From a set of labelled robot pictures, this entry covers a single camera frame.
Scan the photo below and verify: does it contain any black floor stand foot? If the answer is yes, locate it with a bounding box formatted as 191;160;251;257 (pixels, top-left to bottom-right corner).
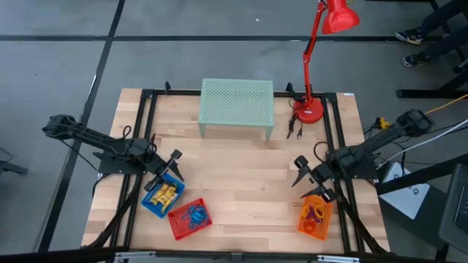
0;145;29;176

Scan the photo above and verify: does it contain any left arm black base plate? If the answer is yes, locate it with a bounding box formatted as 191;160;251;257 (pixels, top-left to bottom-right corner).
93;150;149;175

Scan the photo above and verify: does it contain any black aluminium rig frame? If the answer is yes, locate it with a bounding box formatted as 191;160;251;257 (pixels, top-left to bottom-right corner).
82;80;390;263

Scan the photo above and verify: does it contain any yellow cable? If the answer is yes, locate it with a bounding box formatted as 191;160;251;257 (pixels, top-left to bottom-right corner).
376;94;468;129

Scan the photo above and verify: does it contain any orange plastic mesh basket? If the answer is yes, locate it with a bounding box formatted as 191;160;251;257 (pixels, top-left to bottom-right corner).
296;193;334;242

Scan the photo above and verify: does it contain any grey equipment case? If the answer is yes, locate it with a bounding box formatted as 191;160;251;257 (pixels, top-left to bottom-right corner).
438;163;468;254

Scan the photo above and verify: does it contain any black lamp power cord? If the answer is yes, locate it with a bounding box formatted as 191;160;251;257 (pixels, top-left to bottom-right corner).
286;95;305;140

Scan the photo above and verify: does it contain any black power cable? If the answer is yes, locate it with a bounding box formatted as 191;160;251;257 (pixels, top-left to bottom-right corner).
376;123;468;154

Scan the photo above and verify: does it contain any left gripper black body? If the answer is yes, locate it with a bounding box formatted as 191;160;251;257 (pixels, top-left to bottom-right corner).
146;155;173;178

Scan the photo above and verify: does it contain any black floor stand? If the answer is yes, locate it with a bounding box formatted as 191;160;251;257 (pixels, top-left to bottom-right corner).
396;0;468;99

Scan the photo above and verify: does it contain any red desk lamp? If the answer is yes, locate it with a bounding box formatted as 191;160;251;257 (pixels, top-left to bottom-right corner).
292;0;361;125

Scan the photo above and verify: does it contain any blue plastic mesh basket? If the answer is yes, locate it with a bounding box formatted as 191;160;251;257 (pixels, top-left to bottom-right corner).
140;172;186;220

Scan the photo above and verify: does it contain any person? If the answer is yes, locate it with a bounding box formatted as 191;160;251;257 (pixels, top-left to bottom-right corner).
394;0;468;69

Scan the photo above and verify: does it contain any green perforated metal shelf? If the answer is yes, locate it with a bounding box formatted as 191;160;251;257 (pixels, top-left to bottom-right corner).
197;77;276;141

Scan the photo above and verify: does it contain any red plastic mesh basket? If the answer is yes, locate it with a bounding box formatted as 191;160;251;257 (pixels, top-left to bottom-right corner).
167;197;214;242

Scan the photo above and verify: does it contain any red spiral coil keychain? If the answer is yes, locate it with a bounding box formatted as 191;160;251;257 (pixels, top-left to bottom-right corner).
301;218;318;235

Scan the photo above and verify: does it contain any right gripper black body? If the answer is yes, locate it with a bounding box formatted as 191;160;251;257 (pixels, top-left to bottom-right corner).
309;162;336;189

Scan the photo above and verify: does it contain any white cable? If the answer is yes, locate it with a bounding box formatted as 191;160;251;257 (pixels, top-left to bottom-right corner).
378;118;468;167

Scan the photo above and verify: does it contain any black metal beam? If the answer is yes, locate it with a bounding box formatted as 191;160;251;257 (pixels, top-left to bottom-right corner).
376;153;468;195

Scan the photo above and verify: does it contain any white electronics box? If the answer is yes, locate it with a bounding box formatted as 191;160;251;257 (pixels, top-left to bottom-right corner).
378;161;431;221

